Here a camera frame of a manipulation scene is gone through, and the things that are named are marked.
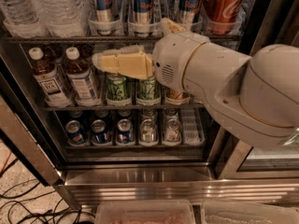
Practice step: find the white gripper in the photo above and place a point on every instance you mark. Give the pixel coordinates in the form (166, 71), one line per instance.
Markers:
(173, 61)

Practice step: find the red bull can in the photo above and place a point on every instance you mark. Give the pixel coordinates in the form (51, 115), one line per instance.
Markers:
(107, 12)
(188, 11)
(143, 16)

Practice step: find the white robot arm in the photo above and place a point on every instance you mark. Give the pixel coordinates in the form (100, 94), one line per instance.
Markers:
(256, 98)

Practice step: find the front right green can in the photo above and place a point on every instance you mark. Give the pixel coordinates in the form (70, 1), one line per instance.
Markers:
(148, 89)

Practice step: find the green can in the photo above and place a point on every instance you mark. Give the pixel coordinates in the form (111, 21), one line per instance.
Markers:
(148, 89)
(117, 87)

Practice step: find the front left green can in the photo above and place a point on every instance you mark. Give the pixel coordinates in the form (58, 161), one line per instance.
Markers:
(117, 87)

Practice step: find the front left gold can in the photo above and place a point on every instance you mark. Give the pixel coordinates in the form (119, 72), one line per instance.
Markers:
(176, 95)

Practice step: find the red coca-cola can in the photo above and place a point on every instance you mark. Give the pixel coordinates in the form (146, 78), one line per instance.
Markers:
(222, 15)

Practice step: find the right blue pepsi can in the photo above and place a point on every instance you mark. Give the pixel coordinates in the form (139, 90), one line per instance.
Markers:
(125, 133)

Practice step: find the blue pepsi can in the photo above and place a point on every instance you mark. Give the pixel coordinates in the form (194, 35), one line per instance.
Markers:
(125, 133)
(100, 132)
(76, 134)

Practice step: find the left silver can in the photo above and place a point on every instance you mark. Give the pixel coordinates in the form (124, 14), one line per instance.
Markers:
(148, 131)

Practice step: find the silver can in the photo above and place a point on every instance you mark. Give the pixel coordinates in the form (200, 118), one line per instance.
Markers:
(148, 131)
(172, 131)

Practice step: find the right silver can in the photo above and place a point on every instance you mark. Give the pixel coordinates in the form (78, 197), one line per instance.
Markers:
(172, 131)

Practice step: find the steel fridge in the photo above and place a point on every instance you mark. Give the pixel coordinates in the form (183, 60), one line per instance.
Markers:
(184, 170)

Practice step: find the middle blue pepsi can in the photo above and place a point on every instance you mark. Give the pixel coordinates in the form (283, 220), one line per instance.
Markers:
(100, 132)

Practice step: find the left blue pepsi can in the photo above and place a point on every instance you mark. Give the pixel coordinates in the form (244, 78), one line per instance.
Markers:
(76, 134)

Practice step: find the glass right fridge door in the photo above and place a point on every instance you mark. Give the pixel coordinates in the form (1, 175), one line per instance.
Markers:
(239, 160)

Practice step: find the open fridge door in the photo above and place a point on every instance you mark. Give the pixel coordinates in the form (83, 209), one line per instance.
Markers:
(24, 125)

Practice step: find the right iced tea bottle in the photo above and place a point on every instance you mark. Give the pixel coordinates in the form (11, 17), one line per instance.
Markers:
(83, 80)

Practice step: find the iced tea bottle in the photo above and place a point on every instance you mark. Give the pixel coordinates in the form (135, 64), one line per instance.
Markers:
(83, 80)
(50, 79)

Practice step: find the clear water bottle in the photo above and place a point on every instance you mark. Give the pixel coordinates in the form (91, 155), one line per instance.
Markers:
(21, 18)
(64, 18)

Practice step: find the left iced tea bottle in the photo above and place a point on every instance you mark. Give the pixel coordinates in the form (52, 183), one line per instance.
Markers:
(50, 79)

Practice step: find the left clear water bottle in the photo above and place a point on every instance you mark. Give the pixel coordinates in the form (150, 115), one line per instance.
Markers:
(21, 18)

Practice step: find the left clear plastic bin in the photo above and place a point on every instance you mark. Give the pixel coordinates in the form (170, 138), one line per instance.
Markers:
(145, 212)

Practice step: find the clear plastic bin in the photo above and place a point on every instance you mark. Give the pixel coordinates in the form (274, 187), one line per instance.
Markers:
(213, 212)
(145, 212)

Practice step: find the right clear plastic bin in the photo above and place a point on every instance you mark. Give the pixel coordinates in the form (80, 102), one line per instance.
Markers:
(213, 212)

